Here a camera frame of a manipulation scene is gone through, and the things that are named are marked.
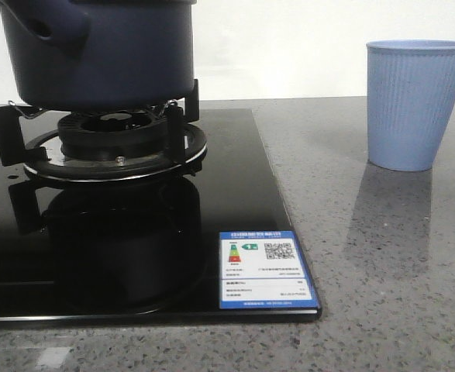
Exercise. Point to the blue white energy label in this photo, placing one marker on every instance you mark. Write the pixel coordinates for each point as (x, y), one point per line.
(263, 270)

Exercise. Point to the black round gas burner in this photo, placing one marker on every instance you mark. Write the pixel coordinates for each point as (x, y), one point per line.
(108, 136)

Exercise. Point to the light blue ribbed cup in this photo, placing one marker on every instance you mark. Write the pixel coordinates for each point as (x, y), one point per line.
(410, 98)

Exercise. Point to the black pot support grate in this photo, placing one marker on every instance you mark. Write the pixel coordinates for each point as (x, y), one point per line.
(184, 148)

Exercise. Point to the black glass gas stove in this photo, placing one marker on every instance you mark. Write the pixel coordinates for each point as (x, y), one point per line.
(138, 252)

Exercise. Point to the dark blue cooking pot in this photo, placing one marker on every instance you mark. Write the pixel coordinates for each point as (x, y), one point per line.
(99, 55)

